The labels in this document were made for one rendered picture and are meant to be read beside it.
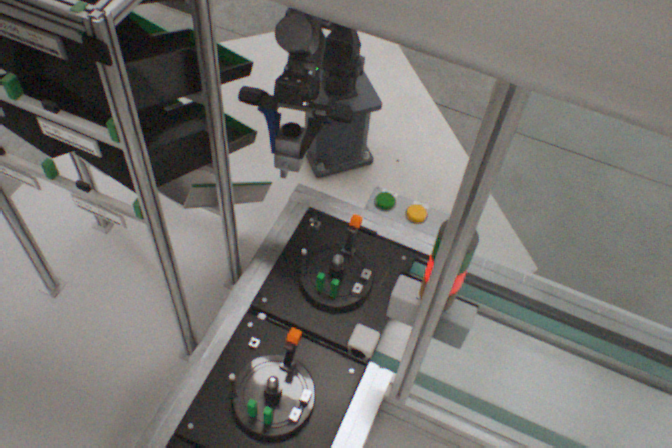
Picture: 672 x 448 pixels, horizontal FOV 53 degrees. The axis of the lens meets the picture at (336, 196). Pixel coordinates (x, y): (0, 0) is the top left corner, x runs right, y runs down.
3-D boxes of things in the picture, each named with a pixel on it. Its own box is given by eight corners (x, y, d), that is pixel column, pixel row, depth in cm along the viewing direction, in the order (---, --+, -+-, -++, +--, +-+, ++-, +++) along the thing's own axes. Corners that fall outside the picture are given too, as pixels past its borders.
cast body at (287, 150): (284, 145, 118) (284, 113, 113) (308, 149, 118) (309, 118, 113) (270, 176, 112) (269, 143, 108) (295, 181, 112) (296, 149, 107)
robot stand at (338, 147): (351, 120, 167) (358, 59, 151) (374, 163, 159) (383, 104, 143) (295, 134, 163) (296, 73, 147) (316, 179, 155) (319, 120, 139)
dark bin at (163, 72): (187, 41, 109) (195, -3, 105) (250, 75, 105) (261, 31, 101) (42, 73, 86) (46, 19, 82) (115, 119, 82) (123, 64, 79)
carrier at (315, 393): (246, 316, 124) (242, 283, 114) (365, 370, 119) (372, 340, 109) (174, 436, 110) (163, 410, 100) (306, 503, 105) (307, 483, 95)
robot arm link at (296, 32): (304, -8, 112) (286, -30, 101) (349, 5, 111) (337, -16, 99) (284, 58, 113) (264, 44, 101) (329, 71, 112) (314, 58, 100)
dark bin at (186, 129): (198, 110, 122) (206, 73, 118) (254, 143, 118) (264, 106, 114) (74, 153, 99) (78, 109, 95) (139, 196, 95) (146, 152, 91)
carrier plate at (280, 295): (306, 214, 138) (306, 208, 136) (415, 259, 133) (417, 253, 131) (250, 309, 125) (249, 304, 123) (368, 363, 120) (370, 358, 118)
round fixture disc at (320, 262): (318, 236, 133) (318, 231, 131) (383, 264, 130) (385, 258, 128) (286, 293, 125) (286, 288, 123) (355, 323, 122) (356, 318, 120)
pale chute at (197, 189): (213, 171, 139) (222, 151, 138) (263, 201, 135) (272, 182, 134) (124, 171, 113) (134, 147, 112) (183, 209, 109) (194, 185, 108)
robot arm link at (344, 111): (255, 57, 115) (245, 50, 109) (361, 75, 113) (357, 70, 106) (246, 104, 115) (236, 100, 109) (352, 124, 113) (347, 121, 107)
